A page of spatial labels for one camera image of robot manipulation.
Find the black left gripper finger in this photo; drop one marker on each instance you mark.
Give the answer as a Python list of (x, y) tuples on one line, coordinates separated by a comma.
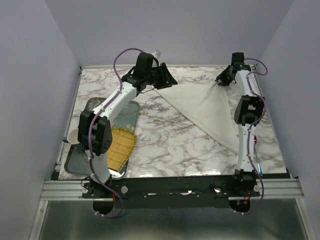
[(161, 85), (166, 76)]

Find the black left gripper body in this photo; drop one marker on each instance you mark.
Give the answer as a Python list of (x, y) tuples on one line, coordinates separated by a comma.
[(152, 77)]

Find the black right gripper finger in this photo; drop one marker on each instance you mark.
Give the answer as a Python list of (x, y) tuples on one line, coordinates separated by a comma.
[(225, 76), (223, 83)]

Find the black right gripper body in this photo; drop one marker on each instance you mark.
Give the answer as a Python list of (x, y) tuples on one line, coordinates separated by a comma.
[(230, 79)]

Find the cream cloth napkin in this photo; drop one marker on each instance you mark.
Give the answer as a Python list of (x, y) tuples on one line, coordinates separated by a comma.
[(206, 106)]

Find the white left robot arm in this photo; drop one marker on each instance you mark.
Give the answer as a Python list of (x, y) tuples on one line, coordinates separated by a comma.
[(121, 96)]

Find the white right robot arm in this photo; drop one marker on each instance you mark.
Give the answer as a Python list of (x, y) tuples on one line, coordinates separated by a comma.
[(247, 115)]

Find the iridescent rainbow spoon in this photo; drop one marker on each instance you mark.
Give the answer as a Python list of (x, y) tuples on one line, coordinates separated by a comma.
[(256, 156)]

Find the yellow bamboo mat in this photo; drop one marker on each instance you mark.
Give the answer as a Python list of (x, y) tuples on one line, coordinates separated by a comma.
[(122, 146)]

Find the white cup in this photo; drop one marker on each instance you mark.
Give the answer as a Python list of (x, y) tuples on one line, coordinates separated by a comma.
[(72, 137)]

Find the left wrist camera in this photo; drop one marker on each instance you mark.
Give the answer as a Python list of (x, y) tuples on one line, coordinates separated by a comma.
[(156, 54)]

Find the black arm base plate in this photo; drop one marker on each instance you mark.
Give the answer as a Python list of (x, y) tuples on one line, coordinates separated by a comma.
[(171, 192)]

